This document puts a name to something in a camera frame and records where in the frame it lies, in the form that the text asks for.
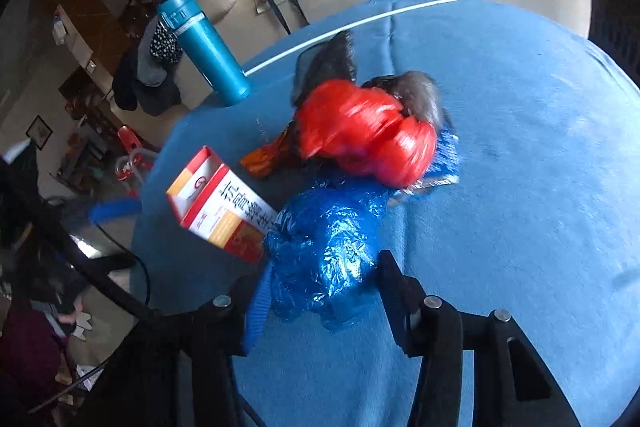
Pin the white thin stick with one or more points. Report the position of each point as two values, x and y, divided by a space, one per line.
332 33

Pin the framed wall picture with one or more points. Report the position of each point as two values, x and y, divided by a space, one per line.
39 132

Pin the teal thermos bottle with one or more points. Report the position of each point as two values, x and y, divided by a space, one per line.
199 40

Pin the blue toothpaste carton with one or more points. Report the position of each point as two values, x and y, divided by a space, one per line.
444 168

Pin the red plastic bag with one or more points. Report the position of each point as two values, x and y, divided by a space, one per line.
365 132

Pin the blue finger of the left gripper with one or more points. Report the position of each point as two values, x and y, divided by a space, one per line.
114 209

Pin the orange snack wrapper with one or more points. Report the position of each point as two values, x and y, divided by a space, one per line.
279 154

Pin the grey plastic bag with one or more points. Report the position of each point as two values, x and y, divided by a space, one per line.
418 95

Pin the red white medicine box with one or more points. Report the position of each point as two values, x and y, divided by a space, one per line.
212 202

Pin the blue plastic bag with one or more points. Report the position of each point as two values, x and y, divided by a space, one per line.
324 247

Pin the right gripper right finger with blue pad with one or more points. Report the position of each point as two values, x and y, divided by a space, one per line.
402 297

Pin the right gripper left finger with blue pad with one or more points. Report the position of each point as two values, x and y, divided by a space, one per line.
257 309

